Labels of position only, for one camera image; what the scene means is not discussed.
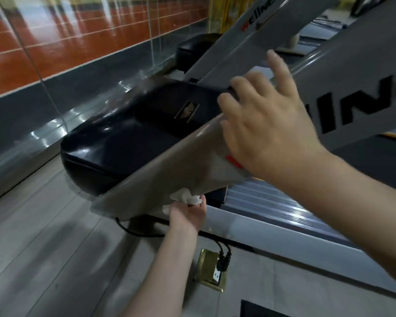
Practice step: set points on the person's right hand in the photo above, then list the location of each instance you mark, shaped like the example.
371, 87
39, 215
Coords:
277, 128

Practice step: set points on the person's left hand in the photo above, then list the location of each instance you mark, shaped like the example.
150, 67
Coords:
184, 216

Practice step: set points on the person's right thumb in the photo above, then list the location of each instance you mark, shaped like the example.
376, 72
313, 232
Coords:
228, 136

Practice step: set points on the person's left thumb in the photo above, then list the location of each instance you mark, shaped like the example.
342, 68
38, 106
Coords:
203, 202

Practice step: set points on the person's right middle finger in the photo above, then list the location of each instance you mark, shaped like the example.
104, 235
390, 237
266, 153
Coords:
243, 87

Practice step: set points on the person's right little finger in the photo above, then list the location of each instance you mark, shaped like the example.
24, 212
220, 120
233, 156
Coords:
282, 70

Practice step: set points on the white wiping cloth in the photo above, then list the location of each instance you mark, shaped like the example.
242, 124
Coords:
182, 196

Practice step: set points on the person's left forearm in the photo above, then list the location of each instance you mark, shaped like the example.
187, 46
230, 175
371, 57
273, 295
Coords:
165, 274

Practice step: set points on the person's right forearm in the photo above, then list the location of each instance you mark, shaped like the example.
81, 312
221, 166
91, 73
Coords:
349, 207

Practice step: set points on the black treadmill motor cover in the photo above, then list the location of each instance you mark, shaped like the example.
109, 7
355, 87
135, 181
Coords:
192, 51

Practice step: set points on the brass floor socket box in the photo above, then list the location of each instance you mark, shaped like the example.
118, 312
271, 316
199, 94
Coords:
207, 265

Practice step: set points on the black power plug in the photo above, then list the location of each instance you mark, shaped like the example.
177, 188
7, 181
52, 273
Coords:
223, 263

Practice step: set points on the yellow curtain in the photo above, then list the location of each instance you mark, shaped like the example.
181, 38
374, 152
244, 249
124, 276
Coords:
221, 13

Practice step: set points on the grey treadmill with black cover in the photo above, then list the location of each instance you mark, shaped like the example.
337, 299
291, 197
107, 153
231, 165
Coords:
135, 138

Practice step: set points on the dark floor mat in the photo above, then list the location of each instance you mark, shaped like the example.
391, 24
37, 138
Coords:
264, 310

